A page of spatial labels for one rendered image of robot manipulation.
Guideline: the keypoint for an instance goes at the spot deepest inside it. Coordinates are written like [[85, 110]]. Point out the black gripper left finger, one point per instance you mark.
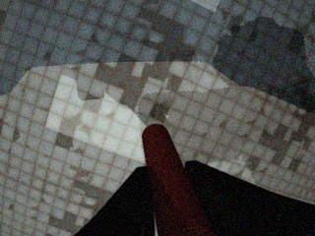
[[129, 212]]

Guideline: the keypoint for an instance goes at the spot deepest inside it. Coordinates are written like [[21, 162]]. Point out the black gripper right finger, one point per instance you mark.
[[236, 208]]

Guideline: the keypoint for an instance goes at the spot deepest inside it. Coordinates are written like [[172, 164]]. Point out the dark red peg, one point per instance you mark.
[[176, 207]]

